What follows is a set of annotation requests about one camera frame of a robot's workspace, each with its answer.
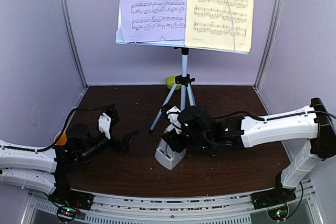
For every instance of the white metronome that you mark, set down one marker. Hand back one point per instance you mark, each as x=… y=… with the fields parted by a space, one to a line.
x=164 y=154

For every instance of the purple sheet music page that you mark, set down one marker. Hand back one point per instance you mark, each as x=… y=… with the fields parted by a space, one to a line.
x=152 y=20

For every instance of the left aluminium corner post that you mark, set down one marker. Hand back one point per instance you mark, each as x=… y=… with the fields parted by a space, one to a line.
x=72 y=43

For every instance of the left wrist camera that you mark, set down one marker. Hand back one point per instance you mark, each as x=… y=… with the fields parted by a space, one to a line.
x=107 y=120

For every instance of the yellow sheet music page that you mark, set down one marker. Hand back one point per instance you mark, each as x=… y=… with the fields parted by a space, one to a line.
x=224 y=25

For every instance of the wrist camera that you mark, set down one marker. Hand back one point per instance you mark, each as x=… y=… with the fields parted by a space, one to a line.
x=172 y=113
x=107 y=120

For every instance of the metal front base rail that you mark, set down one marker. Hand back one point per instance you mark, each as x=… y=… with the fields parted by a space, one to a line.
x=232 y=208

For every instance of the right aluminium corner post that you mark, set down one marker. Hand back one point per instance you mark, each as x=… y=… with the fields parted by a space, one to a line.
x=270 y=44

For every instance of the patterned ceramic mug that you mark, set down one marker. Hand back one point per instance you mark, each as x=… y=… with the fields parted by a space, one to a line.
x=61 y=139

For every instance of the green plastic bowl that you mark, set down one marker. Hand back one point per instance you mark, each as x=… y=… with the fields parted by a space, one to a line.
x=170 y=81

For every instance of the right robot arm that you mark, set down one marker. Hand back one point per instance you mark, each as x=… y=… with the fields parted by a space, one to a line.
x=195 y=127

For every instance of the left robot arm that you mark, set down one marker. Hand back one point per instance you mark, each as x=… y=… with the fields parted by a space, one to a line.
x=47 y=171

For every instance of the aluminium corner post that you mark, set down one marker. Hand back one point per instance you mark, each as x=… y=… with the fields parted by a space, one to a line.
x=72 y=43
x=270 y=44

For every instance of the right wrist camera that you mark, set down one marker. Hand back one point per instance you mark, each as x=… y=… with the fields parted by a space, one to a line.
x=172 y=113

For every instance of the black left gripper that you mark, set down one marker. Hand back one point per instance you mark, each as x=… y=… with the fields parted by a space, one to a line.
x=125 y=143

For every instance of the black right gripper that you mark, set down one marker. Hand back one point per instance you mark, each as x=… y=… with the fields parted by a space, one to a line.
x=170 y=138

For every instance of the white perforated music stand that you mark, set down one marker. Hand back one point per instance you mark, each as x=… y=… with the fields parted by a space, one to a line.
x=184 y=78

